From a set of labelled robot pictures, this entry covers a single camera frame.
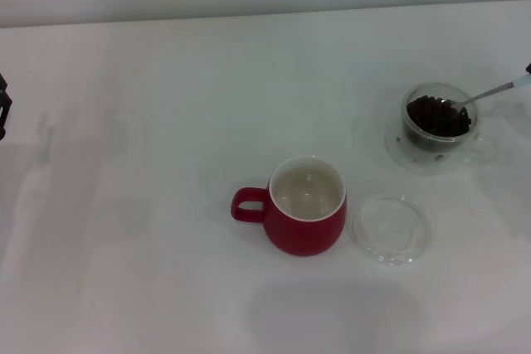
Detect clear glass saucer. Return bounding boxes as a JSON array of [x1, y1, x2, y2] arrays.
[[385, 115, 495, 176]]

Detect metal spoon with blue handle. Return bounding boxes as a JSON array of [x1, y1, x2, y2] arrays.
[[441, 73, 531, 114]]

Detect dark coffee beans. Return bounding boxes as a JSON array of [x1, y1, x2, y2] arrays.
[[406, 95, 474, 138]]

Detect clear round glass lid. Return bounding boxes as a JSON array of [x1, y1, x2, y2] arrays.
[[352, 192, 431, 267]]

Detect clear glass cup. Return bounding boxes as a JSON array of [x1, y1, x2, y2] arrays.
[[400, 81, 497, 165]]

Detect red ceramic mug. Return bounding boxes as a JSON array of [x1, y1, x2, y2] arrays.
[[230, 155, 348, 258]]

